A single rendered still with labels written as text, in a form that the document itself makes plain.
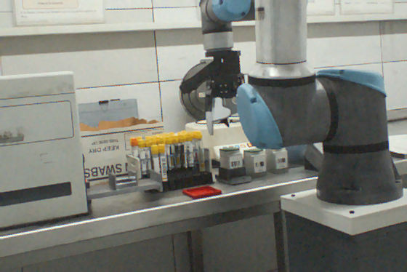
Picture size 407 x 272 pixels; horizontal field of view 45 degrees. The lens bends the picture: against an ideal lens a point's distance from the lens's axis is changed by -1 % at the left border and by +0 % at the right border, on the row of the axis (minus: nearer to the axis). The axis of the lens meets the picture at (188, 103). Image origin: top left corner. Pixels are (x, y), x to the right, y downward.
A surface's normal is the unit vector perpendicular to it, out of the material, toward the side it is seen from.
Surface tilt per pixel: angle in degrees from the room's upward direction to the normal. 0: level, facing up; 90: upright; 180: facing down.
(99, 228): 90
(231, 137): 90
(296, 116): 100
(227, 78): 91
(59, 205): 90
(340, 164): 72
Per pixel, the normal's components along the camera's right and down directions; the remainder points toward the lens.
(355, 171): -0.36, -0.24
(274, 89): -0.38, 0.22
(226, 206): 0.39, 0.01
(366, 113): 0.19, 0.05
